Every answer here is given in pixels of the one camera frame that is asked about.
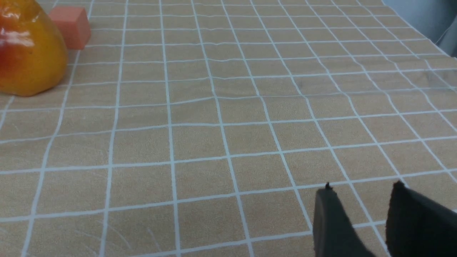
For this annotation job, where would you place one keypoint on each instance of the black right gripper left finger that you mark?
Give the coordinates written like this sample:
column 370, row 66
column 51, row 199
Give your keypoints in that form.
column 333, row 232

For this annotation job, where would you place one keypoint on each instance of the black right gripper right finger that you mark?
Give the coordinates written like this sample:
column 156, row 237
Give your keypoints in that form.
column 417, row 226

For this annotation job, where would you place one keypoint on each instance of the checkered orange tablecloth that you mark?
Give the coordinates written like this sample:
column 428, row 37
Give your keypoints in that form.
column 203, row 128

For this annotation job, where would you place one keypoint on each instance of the orange foam cube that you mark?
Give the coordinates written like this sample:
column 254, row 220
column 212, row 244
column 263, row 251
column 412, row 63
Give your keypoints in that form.
column 73, row 23

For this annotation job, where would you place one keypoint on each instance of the orange toy pear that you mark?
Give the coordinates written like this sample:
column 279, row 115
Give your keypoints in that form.
column 33, row 55

